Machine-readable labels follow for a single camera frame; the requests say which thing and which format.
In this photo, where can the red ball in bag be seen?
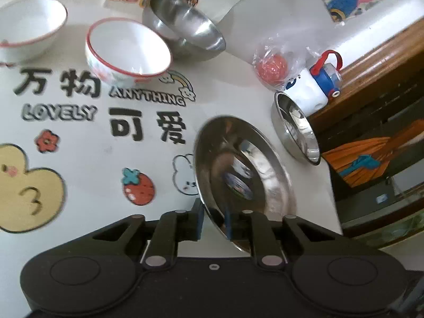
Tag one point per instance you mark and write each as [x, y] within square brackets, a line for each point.
[272, 70]

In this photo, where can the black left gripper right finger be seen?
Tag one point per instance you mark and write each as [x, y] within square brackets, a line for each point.
[255, 229]

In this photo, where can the clear plastic bag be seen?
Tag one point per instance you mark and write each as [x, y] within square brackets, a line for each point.
[299, 47]

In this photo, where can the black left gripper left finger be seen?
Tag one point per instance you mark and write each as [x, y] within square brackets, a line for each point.
[165, 234]

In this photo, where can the small steel dish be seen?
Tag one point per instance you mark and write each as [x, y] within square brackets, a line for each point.
[294, 130]

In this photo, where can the large steel mixing bowl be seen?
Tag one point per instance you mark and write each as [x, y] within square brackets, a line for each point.
[189, 34]

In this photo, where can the white bowl red rim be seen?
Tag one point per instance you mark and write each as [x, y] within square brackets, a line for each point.
[124, 53]
[29, 28]

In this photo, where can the large steel plate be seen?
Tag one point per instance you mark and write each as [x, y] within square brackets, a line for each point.
[236, 169]

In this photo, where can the brown wooden frame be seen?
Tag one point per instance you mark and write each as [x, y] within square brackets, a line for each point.
[377, 72]

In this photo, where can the white blue water bottle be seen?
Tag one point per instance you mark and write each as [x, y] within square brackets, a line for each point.
[314, 87]

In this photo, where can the orange cloth with teal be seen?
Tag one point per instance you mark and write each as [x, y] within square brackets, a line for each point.
[362, 161]

